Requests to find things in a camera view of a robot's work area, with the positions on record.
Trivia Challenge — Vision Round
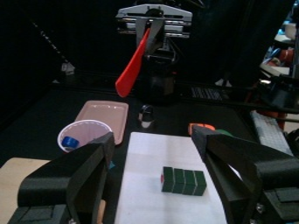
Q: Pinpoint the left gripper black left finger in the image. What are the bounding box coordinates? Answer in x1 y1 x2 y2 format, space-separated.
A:
6 131 117 224

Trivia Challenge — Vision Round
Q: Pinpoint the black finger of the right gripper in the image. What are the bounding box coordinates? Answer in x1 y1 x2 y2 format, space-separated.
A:
145 18 164 56
134 18 150 45

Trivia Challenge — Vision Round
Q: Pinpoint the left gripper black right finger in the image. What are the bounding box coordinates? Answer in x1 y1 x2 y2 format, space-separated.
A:
190 124 299 224

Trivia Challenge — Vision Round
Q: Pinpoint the red plastic toy knife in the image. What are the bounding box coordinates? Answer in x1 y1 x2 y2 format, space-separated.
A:
114 27 152 99

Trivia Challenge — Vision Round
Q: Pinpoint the green toy sushi piece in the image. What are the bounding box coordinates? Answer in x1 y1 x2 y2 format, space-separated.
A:
181 169 196 196
172 167 185 194
192 170 208 197
160 166 174 193

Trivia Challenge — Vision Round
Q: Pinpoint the black cloth backdrop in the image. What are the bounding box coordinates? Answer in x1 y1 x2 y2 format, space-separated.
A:
0 0 281 88

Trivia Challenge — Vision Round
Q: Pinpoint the green toy food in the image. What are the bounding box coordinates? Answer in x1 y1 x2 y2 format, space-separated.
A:
215 129 235 138

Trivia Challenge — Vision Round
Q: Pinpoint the red plastic cup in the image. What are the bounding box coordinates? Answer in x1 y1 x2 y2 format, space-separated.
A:
56 119 114 153

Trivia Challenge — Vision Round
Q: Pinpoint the orange toy food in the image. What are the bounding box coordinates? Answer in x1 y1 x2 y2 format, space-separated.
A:
188 122 216 136

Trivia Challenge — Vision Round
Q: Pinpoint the white slotted strip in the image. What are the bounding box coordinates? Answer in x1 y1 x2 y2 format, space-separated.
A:
189 86 231 102

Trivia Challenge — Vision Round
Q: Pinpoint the white cutting board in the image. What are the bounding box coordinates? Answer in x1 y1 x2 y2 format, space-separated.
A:
113 131 243 224

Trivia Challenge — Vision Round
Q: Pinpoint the red round item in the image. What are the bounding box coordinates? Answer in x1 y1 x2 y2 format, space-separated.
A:
279 47 295 64

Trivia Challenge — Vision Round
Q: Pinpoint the black equipment box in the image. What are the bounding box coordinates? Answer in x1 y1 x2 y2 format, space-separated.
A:
257 73 299 115

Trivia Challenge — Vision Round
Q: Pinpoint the grey aluminium frame rail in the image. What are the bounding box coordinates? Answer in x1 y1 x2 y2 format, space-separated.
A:
248 109 295 157

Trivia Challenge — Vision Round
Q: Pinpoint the white corner bracket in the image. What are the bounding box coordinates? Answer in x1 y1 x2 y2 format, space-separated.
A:
60 61 76 76
215 78 235 88

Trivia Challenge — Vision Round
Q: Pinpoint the diagonal wire with turnbuckle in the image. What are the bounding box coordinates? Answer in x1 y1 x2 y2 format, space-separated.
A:
28 17 70 65

